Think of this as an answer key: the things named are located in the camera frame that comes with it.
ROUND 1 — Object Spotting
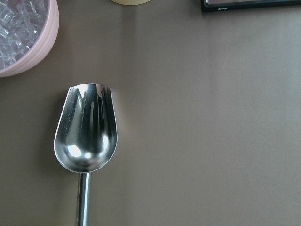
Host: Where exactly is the steel ice scoop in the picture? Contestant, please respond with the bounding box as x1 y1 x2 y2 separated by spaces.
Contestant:
54 83 118 226

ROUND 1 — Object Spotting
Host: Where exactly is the round wooden stand base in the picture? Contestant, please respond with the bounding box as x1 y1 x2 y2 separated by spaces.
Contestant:
111 0 150 6

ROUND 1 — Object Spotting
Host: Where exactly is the black digital scale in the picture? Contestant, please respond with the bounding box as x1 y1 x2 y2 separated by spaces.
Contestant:
200 0 301 12

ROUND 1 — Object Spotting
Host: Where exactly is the pink bowl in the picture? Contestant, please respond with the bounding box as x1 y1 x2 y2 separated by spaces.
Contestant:
0 0 59 77

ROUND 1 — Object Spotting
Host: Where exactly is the clear ice cubes pile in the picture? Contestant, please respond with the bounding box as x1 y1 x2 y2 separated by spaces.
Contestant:
0 0 49 69

